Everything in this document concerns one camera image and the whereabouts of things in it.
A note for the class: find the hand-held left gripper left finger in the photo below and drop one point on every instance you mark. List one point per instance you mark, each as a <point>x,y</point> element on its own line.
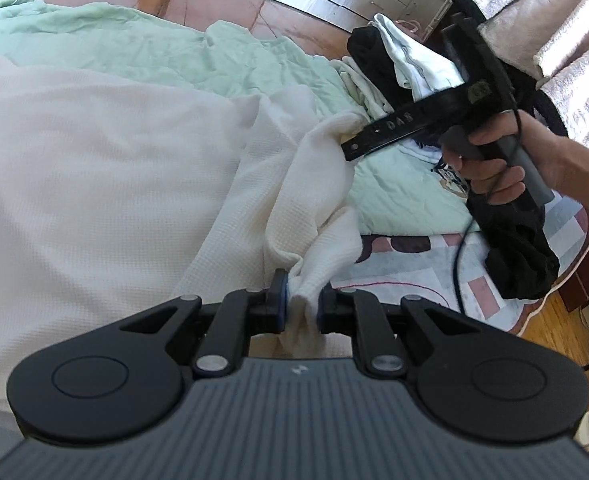
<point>279,305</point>

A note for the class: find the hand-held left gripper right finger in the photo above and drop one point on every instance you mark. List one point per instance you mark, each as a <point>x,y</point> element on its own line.
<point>324,307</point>

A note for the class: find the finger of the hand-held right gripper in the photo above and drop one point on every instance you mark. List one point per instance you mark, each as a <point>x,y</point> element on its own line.
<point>362,142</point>

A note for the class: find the cream waffle garment green trim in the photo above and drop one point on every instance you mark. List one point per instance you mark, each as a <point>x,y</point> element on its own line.
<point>99,185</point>

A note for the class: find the person's right hand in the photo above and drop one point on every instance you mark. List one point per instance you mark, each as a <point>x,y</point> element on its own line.
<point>484,172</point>

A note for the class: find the white sweatshirt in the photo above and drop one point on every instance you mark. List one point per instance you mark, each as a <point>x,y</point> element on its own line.
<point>424,70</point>

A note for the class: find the cream folded garment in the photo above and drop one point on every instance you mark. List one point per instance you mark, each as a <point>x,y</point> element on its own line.
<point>359,85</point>

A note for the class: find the white printed t-shirt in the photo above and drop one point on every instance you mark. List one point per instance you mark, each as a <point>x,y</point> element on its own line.
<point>424,152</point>

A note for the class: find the patterned checked rug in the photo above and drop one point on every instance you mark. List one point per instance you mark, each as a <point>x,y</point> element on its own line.
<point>409,280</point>

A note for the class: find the beige towel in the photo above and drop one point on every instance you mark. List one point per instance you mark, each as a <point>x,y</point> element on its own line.
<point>549,10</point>

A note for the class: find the black crumpled garment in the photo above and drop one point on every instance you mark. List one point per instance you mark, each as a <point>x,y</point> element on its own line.
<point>519,255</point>

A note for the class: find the pale green sheet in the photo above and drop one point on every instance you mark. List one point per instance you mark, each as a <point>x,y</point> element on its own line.
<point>149,40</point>

